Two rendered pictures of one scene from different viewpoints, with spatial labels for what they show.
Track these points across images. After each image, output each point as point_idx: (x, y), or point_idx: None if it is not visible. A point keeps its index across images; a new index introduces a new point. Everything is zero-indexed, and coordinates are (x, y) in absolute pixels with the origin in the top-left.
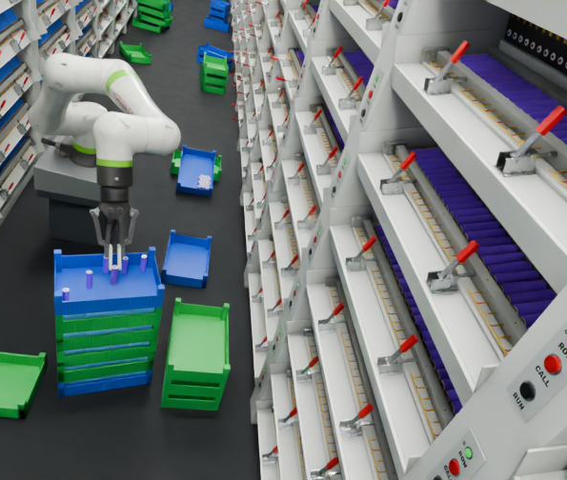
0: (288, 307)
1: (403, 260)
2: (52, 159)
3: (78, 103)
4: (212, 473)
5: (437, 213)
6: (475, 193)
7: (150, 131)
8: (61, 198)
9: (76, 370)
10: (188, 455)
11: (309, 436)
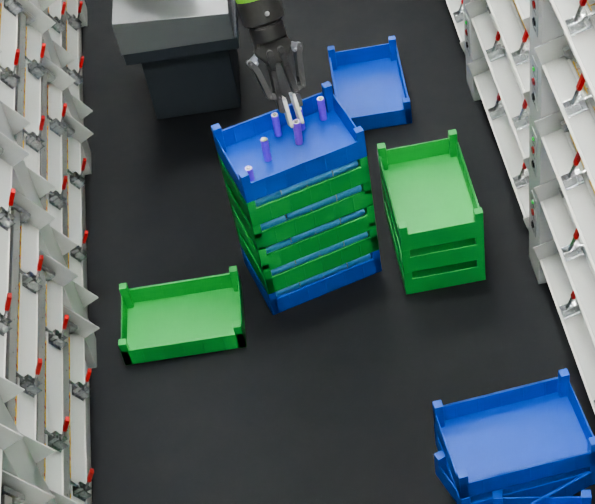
0: (532, 102)
1: None
2: (129, 3)
3: None
4: (501, 351)
5: None
6: None
7: None
8: (160, 56)
9: (286, 272)
10: (463, 339)
11: (592, 241)
